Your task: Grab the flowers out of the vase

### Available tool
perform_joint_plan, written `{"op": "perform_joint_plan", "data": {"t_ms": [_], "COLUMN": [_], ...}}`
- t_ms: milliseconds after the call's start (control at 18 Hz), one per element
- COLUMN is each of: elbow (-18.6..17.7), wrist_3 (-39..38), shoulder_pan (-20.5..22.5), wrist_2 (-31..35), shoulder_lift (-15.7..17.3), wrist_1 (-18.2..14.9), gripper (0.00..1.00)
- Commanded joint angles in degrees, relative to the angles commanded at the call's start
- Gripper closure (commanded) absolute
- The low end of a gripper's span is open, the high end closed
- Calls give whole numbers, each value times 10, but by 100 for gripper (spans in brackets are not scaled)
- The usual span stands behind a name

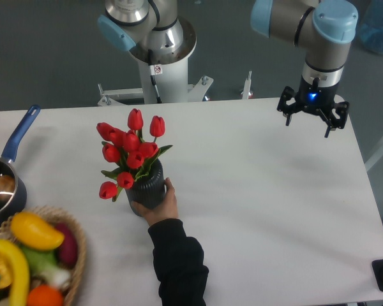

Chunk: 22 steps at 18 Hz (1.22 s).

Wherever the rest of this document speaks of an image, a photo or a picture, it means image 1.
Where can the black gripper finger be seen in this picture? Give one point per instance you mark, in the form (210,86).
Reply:
(289,104)
(334,115)

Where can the blue handled saucepan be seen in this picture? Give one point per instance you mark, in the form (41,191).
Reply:
(13,192)

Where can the person's bare hand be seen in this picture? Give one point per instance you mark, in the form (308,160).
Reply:
(167,209)

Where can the orange fruit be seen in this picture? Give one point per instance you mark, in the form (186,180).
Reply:
(46,296)

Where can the yellow banana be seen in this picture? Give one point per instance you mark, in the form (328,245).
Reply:
(20,272)

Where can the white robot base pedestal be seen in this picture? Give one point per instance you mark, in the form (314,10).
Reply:
(161,42)

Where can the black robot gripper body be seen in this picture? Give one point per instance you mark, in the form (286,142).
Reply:
(310,97)

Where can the woven wicker basket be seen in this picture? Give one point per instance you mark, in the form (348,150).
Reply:
(53,216)

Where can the dark grey ribbed vase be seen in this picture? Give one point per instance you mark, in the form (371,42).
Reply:
(150,190)

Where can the green lettuce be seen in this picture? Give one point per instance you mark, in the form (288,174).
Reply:
(44,265)

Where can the black sleeved forearm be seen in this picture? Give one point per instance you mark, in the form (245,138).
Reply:
(178,262)

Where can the red tulip bouquet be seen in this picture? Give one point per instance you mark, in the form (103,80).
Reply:
(130,152)

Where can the purple red onion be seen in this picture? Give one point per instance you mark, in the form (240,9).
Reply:
(67,252)

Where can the yellow mango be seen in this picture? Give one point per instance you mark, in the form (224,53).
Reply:
(34,232)

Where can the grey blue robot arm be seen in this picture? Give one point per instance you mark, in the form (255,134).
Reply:
(325,31)

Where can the blue transparent container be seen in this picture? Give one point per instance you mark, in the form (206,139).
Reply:
(371,28)

